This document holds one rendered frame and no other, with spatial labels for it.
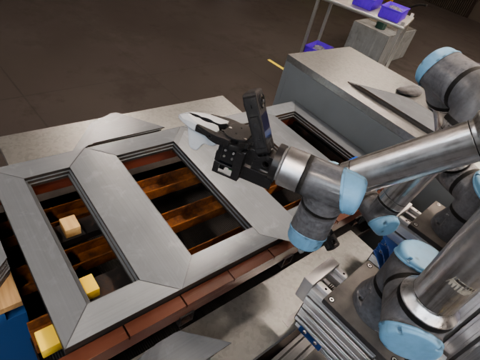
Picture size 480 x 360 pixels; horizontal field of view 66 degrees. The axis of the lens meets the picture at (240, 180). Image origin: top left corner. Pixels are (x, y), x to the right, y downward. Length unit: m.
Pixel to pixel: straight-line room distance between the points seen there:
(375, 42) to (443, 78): 4.95
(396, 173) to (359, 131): 1.31
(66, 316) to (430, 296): 0.87
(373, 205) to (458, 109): 0.33
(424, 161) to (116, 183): 1.06
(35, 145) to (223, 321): 1.08
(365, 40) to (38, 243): 5.41
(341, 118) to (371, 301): 1.29
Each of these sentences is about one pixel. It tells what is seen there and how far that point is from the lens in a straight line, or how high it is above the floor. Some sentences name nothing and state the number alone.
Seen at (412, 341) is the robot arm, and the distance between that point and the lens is 0.83.
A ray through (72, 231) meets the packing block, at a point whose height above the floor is 0.80.
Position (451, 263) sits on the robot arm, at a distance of 0.73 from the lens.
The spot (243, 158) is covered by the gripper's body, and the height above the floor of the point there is 1.44.
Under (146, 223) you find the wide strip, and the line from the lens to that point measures 1.32.
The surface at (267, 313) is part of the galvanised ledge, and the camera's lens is 1.38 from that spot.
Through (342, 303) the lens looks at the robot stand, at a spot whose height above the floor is 1.04.
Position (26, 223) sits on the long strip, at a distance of 1.35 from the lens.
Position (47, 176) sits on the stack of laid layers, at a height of 0.84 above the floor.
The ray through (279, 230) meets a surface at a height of 0.85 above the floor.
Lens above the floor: 1.83
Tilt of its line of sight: 40 degrees down
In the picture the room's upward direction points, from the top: 16 degrees clockwise
